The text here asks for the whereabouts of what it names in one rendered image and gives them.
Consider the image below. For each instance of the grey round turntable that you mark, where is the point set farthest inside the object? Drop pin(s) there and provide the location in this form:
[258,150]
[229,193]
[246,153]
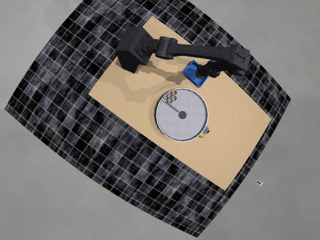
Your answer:
[185,119]

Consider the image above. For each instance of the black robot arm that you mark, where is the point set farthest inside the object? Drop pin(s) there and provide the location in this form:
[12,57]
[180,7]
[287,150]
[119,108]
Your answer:
[235,59]

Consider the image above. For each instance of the blue crate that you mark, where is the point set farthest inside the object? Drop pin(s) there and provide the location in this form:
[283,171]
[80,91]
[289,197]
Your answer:
[189,73]

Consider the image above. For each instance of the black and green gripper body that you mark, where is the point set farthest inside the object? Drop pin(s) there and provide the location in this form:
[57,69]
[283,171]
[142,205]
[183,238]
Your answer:
[199,72]

